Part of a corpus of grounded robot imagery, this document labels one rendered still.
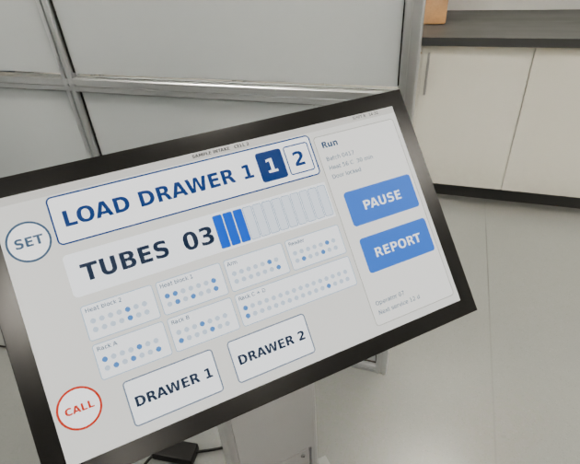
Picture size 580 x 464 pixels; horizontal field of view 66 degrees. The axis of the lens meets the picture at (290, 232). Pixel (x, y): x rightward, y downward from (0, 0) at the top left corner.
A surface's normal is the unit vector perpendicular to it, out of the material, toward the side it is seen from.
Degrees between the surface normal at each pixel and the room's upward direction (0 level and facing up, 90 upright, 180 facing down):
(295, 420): 90
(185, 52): 90
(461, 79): 90
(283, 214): 50
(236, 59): 90
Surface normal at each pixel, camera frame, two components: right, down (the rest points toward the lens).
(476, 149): -0.31, 0.56
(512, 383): -0.05, -0.82
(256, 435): 0.43, 0.50
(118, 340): 0.29, -0.15
